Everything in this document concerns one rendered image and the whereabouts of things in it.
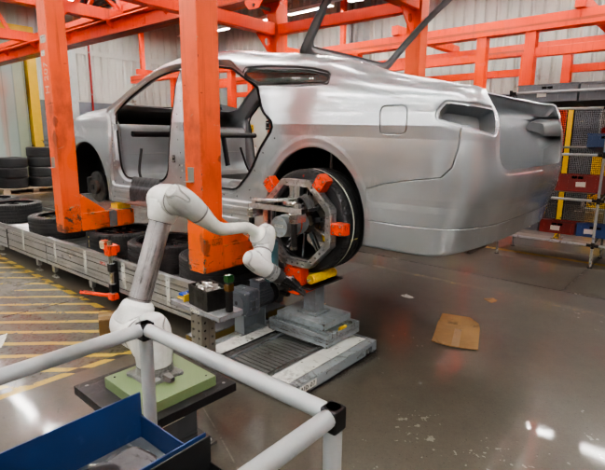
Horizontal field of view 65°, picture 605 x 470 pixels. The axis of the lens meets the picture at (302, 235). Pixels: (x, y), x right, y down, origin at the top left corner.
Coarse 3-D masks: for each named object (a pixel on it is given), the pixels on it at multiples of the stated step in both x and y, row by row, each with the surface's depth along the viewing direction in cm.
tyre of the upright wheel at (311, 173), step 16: (288, 176) 303; (304, 176) 295; (336, 176) 293; (336, 192) 281; (352, 192) 291; (352, 208) 285; (352, 224) 284; (336, 240) 286; (352, 240) 289; (336, 256) 288; (352, 256) 306
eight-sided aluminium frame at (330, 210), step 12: (288, 180) 293; (300, 180) 286; (312, 180) 285; (276, 192) 301; (312, 192) 282; (324, 204) 277; (264, 216) 311; (336, 216) 280; (324, 228) 280; (324, 240) 281; (324, 252) 283; (300, 264) 296; (312, 264) 290
